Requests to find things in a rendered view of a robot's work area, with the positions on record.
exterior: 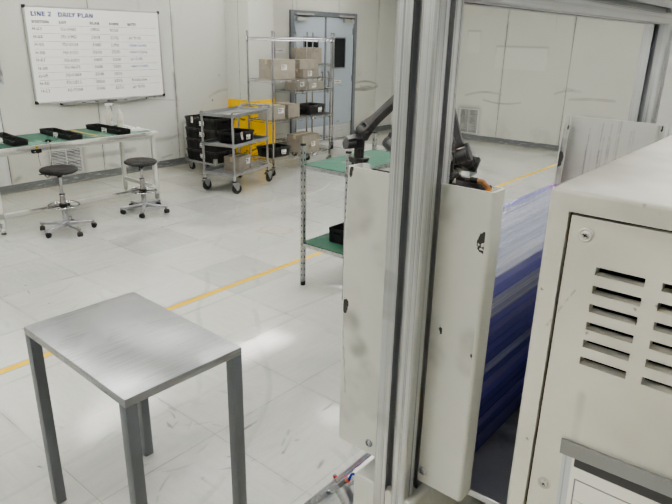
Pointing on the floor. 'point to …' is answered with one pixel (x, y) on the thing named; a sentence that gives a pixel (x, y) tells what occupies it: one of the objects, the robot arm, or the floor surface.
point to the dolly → (205, 139)
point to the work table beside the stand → (133, 375)
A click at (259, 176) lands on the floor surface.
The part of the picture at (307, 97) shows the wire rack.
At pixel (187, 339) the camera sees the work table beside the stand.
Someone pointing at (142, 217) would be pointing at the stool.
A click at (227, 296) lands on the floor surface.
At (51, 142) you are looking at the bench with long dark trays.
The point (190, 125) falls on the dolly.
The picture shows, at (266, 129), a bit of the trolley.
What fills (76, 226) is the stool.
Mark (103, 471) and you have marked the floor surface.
